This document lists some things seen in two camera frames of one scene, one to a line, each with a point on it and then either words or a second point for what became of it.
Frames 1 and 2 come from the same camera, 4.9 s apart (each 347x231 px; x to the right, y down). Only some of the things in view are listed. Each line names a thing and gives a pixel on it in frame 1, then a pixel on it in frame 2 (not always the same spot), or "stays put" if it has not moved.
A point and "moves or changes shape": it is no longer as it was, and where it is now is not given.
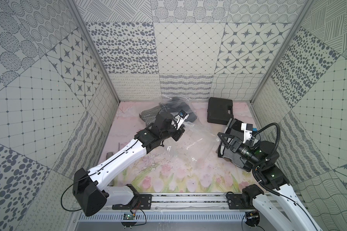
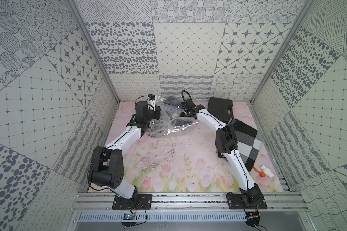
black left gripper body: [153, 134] -> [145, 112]
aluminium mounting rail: [198, 201] stays put
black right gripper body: [246, 152] -> [183, 114]
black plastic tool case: [220, 111] stays put
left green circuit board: [128, 216] stays put
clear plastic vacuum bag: [197, 148] moves or changes shape
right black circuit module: [253, 218] stays put
